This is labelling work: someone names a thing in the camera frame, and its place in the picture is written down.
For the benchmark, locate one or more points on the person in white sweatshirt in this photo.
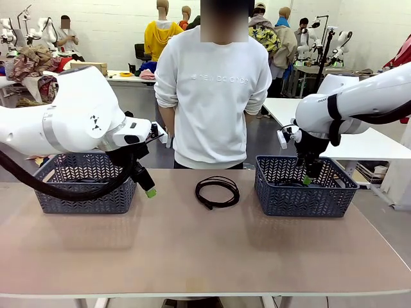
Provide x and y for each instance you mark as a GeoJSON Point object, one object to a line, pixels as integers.
{"type": "Point", "coordinates": [212, 106]}

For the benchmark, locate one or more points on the mannequin in floral shirt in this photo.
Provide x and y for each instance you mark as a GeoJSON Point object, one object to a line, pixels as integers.
{"type": "Point", "coordinates": [260, 35]}

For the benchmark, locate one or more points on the metal frame table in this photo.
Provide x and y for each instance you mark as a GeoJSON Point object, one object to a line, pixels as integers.
{"type": "Point", "coordinates": [305, 69]}

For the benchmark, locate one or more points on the pile of patterned fabrics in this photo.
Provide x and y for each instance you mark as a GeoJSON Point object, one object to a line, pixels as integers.
{"type": "Point", "coordinates": [32, 59]}

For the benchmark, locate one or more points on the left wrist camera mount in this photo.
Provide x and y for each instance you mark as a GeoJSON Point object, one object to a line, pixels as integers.
{"type": "Point", "coordinates": [154, 130]}

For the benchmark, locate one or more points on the yellow tape roll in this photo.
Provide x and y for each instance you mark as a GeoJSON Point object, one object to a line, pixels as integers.
{"type": "Point", "coordinates": [121, 74]}

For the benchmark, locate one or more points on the black tripod stand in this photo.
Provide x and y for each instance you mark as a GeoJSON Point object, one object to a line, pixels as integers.
{"type": "Point", "coordinates": [322, 64]}

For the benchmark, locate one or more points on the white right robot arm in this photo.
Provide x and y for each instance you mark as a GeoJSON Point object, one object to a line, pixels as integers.
{"type": "Point", "coordinates": [369, 93]}

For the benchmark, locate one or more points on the grey plastic lattice basket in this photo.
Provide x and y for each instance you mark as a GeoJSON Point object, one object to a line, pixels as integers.
{"type": "Point", "coordinates": [305, 205]}
{"type": "Point", "coordinates": [80, 205]}

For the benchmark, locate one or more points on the mannequin in yellow hoodie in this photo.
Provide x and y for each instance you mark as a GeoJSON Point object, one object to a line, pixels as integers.
{"type": "Point", "coordinates": [157, 35]}

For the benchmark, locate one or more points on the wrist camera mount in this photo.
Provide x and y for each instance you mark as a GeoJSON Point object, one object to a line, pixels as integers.
{"type": "Point", "coordinates": [154, 130]}
{"type": "Point", "coordinates": [282, 139]}

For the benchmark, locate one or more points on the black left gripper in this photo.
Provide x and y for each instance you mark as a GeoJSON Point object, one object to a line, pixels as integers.
{"type": "Point", "coordinates": [120, 155]}

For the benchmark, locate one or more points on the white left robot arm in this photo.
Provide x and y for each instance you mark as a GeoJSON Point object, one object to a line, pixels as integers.
{"type": "Point", "coordinates": [64, 122]}

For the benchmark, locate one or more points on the flat cardboard box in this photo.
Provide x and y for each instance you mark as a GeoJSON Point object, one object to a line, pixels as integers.
{"type": "Point", "coordinates": [96, 65]}

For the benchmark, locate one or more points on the mannequin in orange shirt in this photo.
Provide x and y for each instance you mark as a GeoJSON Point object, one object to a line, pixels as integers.
{"type": "Point", "coordinates": [183, 24]}

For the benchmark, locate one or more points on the red garment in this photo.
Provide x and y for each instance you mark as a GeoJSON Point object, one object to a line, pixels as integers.
{"type": "Point", "coordinates": [403, 56]}

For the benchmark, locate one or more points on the mannequin in beige jacket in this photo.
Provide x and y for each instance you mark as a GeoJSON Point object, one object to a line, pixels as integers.
{"type": "Point", "coordinates": [285, 45]}

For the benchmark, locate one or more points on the bystander in white shirt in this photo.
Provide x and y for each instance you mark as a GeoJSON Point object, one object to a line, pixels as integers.
{"type": "Point", "coordinates": [67, 37]}

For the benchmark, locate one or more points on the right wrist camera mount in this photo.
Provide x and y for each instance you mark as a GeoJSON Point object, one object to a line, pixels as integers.
{"type": "Point", "coordinates": [282, 139]}

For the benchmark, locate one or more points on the white table leg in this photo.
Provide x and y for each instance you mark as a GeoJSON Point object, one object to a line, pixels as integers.
{"type": "Point", "coordinates": [273, 303]}
{"type": "Point", "coordinates": [96, 303]}

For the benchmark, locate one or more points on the person's left forearm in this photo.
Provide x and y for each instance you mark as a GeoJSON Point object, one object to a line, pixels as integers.
{"type": "Point", "coordinates": [250, 114]}

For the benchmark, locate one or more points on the long white table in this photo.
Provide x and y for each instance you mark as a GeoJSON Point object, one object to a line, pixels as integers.
{"type": "Point", "coordinates": [128, 80]}

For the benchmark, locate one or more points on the blue cloth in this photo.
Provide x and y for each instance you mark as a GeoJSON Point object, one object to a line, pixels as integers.
{"type": "Point", "coordinates": [148, 66]}

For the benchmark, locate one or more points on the bystander in grey top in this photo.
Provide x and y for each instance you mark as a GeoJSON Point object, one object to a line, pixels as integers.
{"type": "Point", "coordinates": [303, 22]}

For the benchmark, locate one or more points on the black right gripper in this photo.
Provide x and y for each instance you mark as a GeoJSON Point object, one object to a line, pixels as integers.
{"type": "Point", "coordinates": [309, 146]}

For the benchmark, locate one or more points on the pink knit cloth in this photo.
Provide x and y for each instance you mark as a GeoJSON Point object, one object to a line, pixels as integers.
{"type": "Point", "coordinates": [147, 76]}

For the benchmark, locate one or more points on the person's right forearm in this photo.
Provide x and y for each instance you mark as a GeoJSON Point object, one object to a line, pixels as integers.
{"type": "Point", "coordinates": [167, 122]}

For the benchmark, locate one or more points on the black office chair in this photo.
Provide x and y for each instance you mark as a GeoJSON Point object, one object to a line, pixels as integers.
{"type": "Point", "coordinates": [141, 51]}

